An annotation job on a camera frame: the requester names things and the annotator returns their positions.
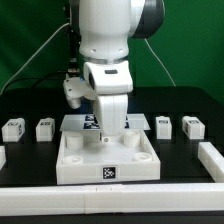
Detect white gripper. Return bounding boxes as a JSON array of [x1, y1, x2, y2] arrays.
[[84, 61, 133, 143]]

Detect white square tabletop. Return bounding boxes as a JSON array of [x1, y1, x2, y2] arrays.
[[56, 129, 161, 185]]

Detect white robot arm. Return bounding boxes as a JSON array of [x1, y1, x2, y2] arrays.
[[69, 0, 165, 138]]

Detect white marker base plate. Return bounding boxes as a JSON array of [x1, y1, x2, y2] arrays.
[[60, 114, 150, 131]]

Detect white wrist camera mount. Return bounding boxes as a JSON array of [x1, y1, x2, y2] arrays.
[[63, 77, 96, 109]]

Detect white front obstacle rail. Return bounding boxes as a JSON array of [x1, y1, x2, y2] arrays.
[[0, 183, 224, 216]]

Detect white obstacle rail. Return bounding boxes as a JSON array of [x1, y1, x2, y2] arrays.
[[0, 146, 6, 170], [0, 183, 224, 216], [198, 142, 224, 183]]

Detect white cable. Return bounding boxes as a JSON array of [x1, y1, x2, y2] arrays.
[[0, 22, 177, 94]]

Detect black cable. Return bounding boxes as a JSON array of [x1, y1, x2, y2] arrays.
[[0, 71, 71, 98]]

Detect white left obstacle rail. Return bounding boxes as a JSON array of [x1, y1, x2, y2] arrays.
[[0, 146, 6, 170]]

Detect white right obstacle rail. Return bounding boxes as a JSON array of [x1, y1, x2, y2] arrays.
[[198, 142, 224, 183]]

